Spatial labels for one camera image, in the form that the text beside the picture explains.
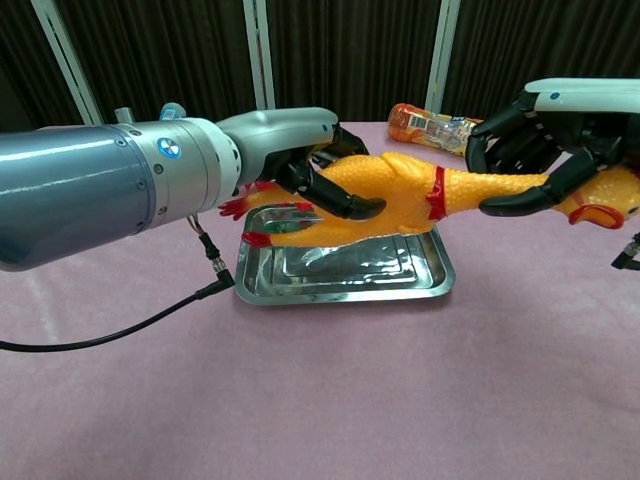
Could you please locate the black grey left robot hand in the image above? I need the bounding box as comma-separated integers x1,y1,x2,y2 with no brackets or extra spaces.
217,106,389,222

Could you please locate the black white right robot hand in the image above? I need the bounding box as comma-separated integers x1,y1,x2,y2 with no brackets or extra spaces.
464,77,640,218

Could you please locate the yellow rubber chicken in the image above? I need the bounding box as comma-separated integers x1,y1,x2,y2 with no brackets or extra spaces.
218,152,640,249

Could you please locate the stainless steel rectangular tray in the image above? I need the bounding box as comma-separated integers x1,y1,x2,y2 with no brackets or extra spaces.
233,207,457,306

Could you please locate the dark ribbed curtain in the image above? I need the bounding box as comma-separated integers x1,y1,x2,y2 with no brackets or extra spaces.
0,0,640,150

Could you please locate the clear plastic bottle yellow cap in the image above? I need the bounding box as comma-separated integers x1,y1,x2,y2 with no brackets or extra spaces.
387,103,485,159

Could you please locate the pink tablecloth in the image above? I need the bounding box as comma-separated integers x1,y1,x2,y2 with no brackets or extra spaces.
0,119,640,480

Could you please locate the black cable plug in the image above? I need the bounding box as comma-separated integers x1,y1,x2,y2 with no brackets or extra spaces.
611,231,640,272

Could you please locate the white slanted frame post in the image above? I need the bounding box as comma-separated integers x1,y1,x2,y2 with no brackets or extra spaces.
30,0,104,126

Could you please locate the black cable with angled plug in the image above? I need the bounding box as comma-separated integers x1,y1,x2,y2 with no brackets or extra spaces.
0,213,236,354

